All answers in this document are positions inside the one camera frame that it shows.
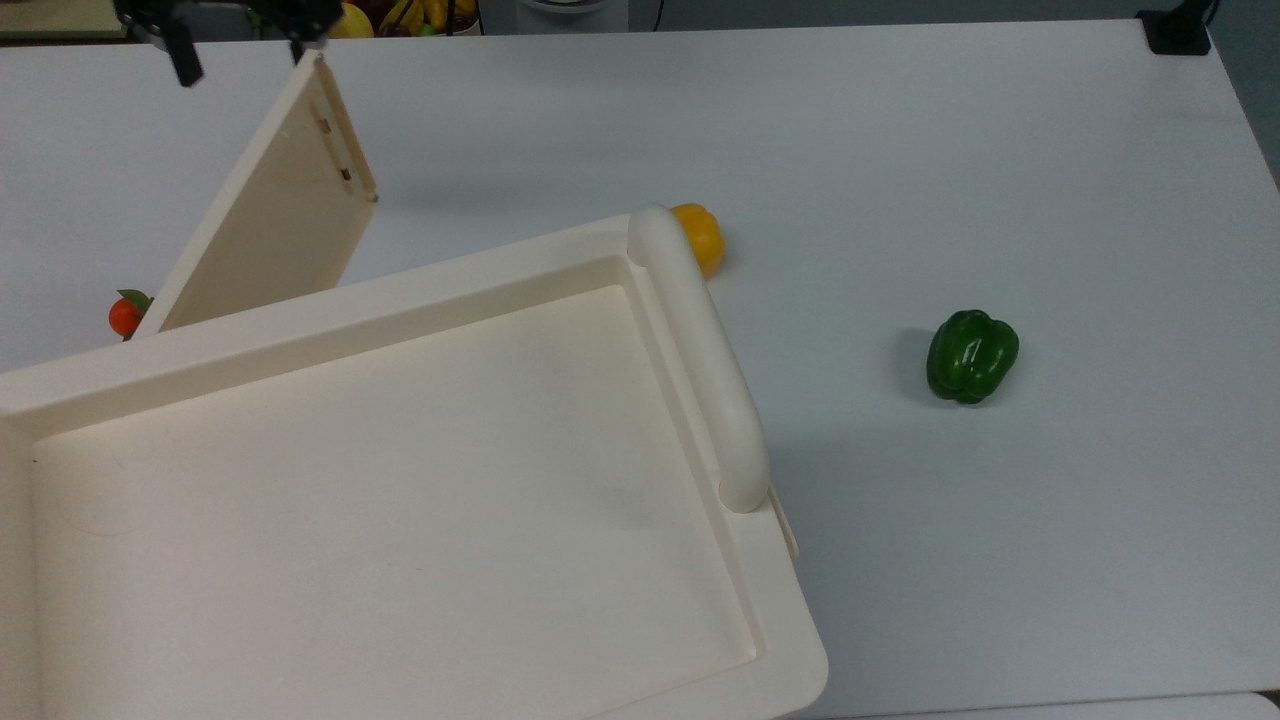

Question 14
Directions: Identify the green toy bell pepper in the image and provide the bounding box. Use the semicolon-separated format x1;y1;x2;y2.
926;309;1021;405

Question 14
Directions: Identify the cream rounded cabinet handle bar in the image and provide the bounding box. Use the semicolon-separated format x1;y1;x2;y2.
627;203;771;515

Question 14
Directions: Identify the yellow toy banana bunch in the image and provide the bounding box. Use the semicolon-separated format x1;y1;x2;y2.
379;0;451;35

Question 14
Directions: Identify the yellow toy bell pepper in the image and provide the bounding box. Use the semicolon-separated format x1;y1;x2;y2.
669;203;727;280

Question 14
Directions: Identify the black table clamp mount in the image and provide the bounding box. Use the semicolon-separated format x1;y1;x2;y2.
1137;0;1216;56

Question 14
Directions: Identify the wooden side board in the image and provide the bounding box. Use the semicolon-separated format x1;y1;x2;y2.
0;0;126;42

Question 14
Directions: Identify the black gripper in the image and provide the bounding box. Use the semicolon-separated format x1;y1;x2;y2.
112;0;347;89

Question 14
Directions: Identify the cream cabinet door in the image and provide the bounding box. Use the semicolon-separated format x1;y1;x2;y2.
132;51;380;340

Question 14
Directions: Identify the fruit basket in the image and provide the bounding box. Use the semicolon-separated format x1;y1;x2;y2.
340;0;482;39

